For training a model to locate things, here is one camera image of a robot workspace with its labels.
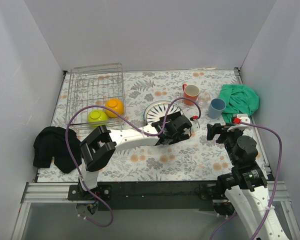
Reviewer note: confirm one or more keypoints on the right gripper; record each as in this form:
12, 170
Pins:
220, 132

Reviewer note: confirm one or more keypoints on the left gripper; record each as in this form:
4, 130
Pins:
184, 127

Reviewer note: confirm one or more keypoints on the white black striped plate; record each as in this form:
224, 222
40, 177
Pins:
156, 111

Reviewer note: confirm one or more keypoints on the light blue cup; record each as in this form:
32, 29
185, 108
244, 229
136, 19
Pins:
216, 107

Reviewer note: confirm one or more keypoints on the orange mug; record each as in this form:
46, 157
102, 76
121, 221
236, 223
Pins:
190, 93

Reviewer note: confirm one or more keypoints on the clear plastic glass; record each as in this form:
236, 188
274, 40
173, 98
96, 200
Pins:
203, 98

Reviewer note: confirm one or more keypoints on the yellow orange bowl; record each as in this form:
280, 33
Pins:
115, 105

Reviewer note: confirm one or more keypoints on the lime green bowl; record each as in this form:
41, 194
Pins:
96, 118

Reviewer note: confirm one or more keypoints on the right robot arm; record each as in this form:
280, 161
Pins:
246, 186

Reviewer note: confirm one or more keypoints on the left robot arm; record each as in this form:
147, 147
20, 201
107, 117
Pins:
99, 146

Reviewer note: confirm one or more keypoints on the green cloth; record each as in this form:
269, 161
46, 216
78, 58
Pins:
239, 99

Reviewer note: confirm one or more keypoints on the floral table mat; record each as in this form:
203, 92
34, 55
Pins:
193, 159

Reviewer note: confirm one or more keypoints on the black cloth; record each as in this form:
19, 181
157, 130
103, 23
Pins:
50, 146

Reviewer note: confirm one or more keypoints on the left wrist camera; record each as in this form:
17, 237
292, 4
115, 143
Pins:
195, 125

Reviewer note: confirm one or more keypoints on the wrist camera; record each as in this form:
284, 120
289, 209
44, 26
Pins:
239, 122
195, 125

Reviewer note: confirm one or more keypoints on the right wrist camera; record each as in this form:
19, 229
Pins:
239, 122

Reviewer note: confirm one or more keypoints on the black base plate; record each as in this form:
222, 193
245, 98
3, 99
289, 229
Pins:
160, 195

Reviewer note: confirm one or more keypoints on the metal wire dish rack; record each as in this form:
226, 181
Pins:
94, 85

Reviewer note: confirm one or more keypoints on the aluminium frame rail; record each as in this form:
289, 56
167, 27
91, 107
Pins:
70, 192

